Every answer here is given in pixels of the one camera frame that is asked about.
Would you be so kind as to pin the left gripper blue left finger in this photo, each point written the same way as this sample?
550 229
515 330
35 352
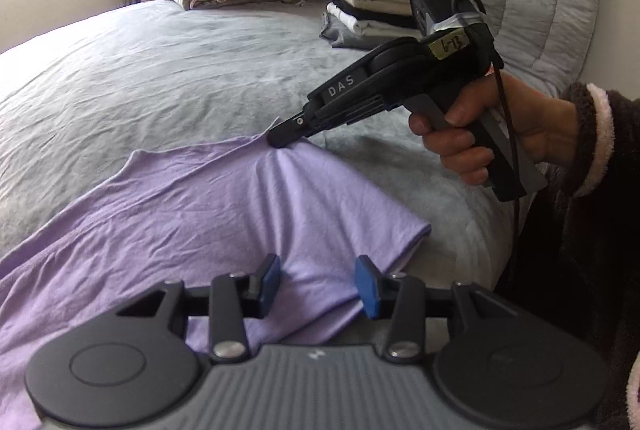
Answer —
232 299

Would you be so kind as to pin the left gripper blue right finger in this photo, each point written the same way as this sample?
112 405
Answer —
400 299

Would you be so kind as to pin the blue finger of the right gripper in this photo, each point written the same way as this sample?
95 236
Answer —
290 131

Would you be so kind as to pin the lilac purple garment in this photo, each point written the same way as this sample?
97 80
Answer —
193 213

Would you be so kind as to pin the person's right hand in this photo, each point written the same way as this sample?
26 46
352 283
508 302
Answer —
546 127

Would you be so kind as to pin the folded black garment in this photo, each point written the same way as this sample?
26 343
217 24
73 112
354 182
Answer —
407 22

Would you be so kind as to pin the folded grey garment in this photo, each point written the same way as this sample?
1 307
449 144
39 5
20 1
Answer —
339 36

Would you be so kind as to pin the folded white garment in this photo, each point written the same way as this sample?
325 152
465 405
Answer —
370 27

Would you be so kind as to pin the dark fuzzy right sleeve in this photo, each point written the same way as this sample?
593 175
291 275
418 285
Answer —
576 263

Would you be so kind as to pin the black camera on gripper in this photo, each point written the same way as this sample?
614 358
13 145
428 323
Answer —
438 15

